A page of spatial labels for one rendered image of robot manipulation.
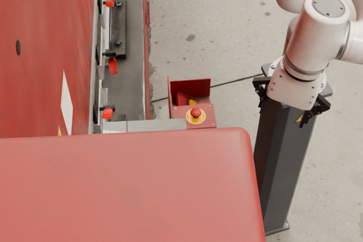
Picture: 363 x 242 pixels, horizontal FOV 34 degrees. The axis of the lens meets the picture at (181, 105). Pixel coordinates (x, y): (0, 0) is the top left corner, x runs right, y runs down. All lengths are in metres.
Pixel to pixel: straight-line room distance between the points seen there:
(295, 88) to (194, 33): 2.29
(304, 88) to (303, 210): 1.69
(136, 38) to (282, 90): 1.11
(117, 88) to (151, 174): 1.87
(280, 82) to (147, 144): 0.98
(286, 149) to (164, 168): 1.93
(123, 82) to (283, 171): 0.69
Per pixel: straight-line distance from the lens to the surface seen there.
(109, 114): 1.50
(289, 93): 1.25
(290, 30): 1.81
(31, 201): 0.25
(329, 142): 3.10
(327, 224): 2.87
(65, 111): 1.06
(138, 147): 0.26
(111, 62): 1.75
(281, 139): 2.12
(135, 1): 2.41
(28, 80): 0.80
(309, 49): 1.13
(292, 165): 2.31
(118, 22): 2.29
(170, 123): 1.86
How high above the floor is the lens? 2.52
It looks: 53 degrees down
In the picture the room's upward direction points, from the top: straight up
